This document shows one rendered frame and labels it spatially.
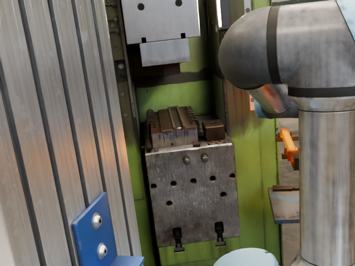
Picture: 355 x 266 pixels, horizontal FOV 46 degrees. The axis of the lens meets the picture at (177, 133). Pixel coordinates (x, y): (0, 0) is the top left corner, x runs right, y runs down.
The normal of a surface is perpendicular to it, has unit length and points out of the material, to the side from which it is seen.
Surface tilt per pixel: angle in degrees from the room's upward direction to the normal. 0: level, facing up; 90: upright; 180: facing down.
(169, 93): 90
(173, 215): 90
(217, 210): 90
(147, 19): 90
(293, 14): 39
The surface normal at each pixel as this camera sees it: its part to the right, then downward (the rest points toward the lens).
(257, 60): -0.45, 0.55
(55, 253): 0.96, -0.03
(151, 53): 0.08, 0.27
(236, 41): -0.83, 0.00
